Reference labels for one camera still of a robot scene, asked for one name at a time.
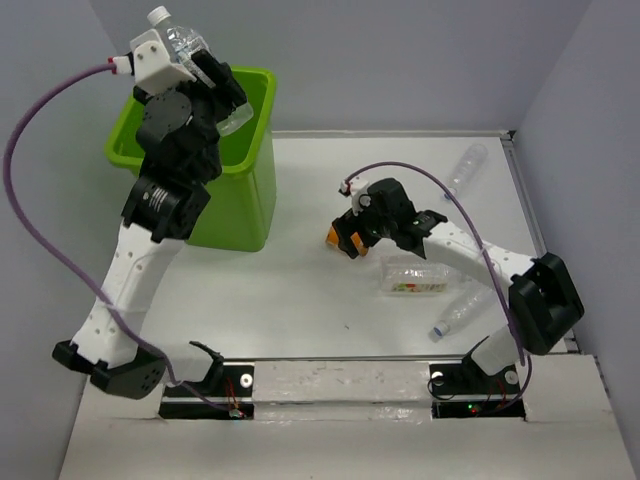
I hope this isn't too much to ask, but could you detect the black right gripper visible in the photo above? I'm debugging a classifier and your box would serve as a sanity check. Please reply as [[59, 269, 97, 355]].
[[332, 197, 395, 258]]

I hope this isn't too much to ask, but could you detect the clear square plastic bottle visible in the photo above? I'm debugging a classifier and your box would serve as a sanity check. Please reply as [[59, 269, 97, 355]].
[[380, 255, 451, 295]]

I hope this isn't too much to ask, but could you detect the clear water bottle blue label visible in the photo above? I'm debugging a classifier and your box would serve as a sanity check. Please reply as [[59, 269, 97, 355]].
[[147, 6, 253, 136]]

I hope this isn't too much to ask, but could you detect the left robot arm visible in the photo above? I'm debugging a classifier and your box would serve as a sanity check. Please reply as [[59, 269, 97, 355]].
[[52, 50, 247, 400]]

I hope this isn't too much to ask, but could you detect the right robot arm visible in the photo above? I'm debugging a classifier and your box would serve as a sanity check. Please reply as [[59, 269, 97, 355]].
[[332, 178, 585, 392]]

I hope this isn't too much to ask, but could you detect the green plastic bin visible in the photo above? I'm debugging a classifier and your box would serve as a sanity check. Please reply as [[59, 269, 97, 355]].
[[106, 67, 277, 252]]

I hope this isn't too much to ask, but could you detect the clear bottle far corner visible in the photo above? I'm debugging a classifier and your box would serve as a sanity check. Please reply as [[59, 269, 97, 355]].
[[444, 143, 489, 199]]

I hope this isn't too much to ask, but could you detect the clear bottle blue cap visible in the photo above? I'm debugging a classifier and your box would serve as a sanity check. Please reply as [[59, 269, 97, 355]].
[[428, 285, 497, 342]]

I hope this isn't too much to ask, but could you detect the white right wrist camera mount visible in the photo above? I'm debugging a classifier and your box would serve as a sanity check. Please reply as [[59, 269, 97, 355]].
[[339, 176, 371, 216]]

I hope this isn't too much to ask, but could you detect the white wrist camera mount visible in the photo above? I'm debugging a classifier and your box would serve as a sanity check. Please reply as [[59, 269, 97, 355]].
[[339, 176, 371, 216], [130, 29, 196, 96]]

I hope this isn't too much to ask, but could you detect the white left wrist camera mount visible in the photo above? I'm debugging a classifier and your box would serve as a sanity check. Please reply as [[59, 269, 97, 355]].
[[130, 29, 196, 96]]

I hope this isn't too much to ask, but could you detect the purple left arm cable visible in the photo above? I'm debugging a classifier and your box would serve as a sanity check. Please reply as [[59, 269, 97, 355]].
[[3, 57, 246, 419]]

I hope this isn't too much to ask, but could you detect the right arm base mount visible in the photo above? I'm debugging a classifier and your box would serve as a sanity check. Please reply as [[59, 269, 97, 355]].
[[427, 363, 526, 420]]

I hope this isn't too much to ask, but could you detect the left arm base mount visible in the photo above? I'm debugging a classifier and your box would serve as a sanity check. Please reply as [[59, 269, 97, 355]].
[[159, 361, 255, 421]]

